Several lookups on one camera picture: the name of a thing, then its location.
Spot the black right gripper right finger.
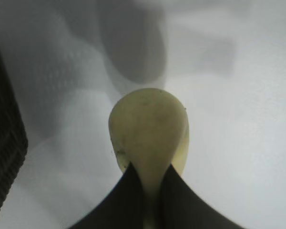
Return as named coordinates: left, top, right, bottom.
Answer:
left=154, top=164, right=241, bottom=229

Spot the dark brown wicker basket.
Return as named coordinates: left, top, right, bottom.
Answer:
left=0, top=32, right=29, bottom=229

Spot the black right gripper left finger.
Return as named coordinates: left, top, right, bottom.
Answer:
left=70, top=162, right=147, bottom=229

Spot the pale yellow potato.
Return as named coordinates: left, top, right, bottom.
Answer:
left=108, top=87, right=190, bottom=229

